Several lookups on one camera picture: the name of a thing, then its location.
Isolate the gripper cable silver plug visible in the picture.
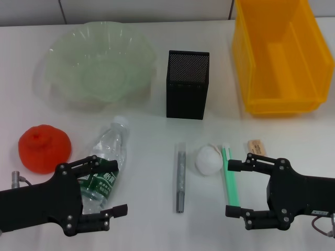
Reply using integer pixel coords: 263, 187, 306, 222
310, 213, 335, 238
10, 171, 34, 188

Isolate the right gripper cable silver plug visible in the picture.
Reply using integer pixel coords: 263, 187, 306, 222
310, 213, 335, 238

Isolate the green translucent fruit plate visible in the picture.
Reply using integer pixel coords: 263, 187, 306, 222
43, 21, 158, 105

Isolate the white paper ball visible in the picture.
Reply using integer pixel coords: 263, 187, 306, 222
195, 143, 222, 176

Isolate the green pen white cap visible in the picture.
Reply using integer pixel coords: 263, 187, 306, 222
221, 142, 241, 207

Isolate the clear water bottle green label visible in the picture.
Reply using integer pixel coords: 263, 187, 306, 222
80, 116, 131, 214

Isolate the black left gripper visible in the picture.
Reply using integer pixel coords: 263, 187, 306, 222
0, 155, 128, 237

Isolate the left gripper cable silver plug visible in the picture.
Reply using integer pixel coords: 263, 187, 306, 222
10, 171, 34, 188

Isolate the black mesh pen holder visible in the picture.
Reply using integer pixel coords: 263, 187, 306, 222
166, 50, 210, 120

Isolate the red knitted toy fruit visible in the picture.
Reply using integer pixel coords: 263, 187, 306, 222
18, 124, 72, 174

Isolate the beige eraser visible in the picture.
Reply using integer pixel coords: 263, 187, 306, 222
248, 140, 267, 157

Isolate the grey pen clear cap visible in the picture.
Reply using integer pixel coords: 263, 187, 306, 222
173, 142, 187, 214

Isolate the yellow plastic storage bin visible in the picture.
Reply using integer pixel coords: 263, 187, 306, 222
231, 0, 334, 116

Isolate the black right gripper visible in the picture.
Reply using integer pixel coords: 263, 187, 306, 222
225, 153, 335, 231

